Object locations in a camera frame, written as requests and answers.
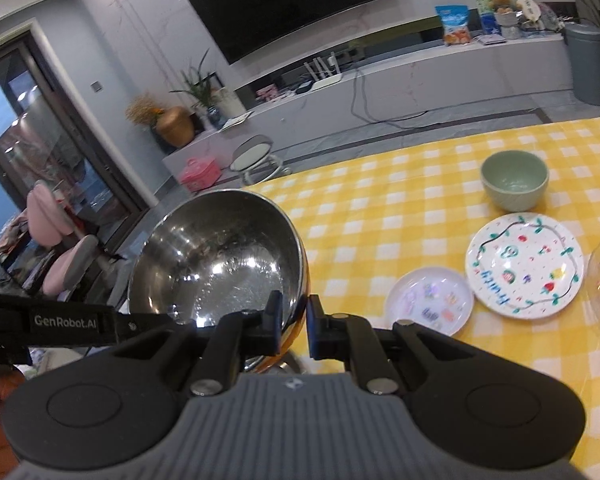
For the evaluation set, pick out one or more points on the blue snack bag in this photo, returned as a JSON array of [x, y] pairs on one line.
[[454, 25]]

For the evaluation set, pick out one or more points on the white router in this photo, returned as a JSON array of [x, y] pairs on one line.
[[325, 80]]

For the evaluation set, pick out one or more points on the yellow checked tablecloth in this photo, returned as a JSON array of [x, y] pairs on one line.
[[380, 210]]

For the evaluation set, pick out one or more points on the pink box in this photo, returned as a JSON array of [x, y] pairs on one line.
[[266, 92]]

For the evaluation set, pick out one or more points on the yellow dried flowers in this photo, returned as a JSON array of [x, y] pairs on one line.
[[142, 109]]

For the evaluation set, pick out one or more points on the large floral white plate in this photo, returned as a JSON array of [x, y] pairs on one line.
[[525, 265]]

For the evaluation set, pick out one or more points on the grey trash bin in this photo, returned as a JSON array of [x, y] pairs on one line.
[[586, 65]]

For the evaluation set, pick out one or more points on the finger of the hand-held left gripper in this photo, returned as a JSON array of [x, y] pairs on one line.
[[160, 321]]

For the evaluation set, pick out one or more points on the papers on cabinet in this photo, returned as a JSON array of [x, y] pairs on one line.
[[236, 121]]

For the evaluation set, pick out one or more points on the glass balcony door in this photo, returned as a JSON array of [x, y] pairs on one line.
[[55, 160]]

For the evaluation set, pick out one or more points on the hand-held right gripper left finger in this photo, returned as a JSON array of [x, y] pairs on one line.
[[275, 321]]

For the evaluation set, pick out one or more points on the stainless steel bowl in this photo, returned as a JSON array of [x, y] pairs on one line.
[[205, 260]]

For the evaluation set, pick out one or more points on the person's left hand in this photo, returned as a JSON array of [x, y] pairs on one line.
[[7, 384]]

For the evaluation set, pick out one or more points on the round metal stool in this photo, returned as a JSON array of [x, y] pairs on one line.
[[250, 152]]

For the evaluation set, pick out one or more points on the pink desk chair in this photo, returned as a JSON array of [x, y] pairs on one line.
[[45, 215]]

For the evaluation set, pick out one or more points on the white television cabinet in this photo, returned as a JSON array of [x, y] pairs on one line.
[[430, 75]]

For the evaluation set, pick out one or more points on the potted plant blue white pot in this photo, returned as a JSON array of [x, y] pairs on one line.
[[215, 116]]

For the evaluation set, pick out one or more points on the black wall television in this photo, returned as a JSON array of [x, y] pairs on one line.
[[290, 5]]

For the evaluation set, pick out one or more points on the white canister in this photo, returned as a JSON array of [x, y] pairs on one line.
[[235, 104]]

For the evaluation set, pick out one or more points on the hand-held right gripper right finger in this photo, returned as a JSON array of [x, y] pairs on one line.
[[314, 331]]

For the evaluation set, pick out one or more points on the small white patterned plate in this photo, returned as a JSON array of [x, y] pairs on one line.
[[427, 300]]

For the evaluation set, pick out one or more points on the golden vase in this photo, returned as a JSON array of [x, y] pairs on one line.
[[175, 127]]

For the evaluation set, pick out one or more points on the brown teddy bear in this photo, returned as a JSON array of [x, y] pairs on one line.
[[501, 0]]

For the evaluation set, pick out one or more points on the pink basket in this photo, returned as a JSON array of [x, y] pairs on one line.
[[200, 175]]

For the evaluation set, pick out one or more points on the green ceramic bowl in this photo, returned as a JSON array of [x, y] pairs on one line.
[[514, 180]]

